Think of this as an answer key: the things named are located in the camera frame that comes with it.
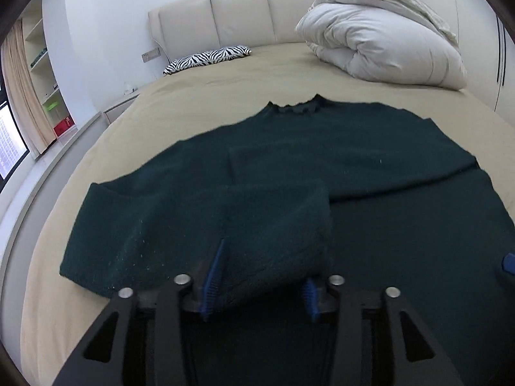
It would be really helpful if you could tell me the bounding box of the zebra print pillow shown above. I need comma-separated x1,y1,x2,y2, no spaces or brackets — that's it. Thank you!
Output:
163,45,253,76

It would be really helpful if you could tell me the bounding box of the bed with beige sheet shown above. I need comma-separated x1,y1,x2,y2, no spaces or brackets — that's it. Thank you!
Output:
20,42,515,386

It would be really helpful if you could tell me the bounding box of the beige curtain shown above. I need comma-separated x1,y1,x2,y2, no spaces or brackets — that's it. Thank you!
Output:
3,20,51,155

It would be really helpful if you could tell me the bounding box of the white wall shelf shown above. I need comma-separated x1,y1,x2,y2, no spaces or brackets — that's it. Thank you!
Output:
22,6,77,145

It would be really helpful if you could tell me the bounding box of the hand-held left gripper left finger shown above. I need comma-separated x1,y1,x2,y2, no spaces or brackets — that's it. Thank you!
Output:
52,239,226,386

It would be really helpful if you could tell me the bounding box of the white wardrobe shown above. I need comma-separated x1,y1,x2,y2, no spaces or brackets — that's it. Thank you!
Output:
382,0,515,118

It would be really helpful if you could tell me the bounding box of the red box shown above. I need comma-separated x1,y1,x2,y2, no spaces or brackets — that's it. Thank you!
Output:
53,116,75,138

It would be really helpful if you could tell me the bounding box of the dark green knit sweater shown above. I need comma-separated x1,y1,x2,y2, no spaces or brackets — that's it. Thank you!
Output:
60,94,515,386

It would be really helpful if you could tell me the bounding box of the white folded duvet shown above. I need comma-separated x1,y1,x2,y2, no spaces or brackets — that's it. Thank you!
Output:
295,0,468,90

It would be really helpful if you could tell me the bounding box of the white window sill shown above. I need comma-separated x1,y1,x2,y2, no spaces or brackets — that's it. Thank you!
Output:
0,112,106,250

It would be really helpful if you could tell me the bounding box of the black framed window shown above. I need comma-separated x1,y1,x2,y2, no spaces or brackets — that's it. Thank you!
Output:
0,82,30,194

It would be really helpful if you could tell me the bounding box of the beige padded headboard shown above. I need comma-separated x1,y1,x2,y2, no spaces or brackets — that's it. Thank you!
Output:
148,0,334,67

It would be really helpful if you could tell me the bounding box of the white nightstand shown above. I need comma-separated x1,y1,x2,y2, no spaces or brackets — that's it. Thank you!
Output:
105,90,139,123

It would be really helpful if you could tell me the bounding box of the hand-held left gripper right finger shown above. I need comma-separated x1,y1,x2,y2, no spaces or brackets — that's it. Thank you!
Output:
302,274,467,386

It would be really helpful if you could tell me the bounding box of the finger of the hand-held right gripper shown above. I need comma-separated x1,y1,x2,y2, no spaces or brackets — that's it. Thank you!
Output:
499,252,515,288

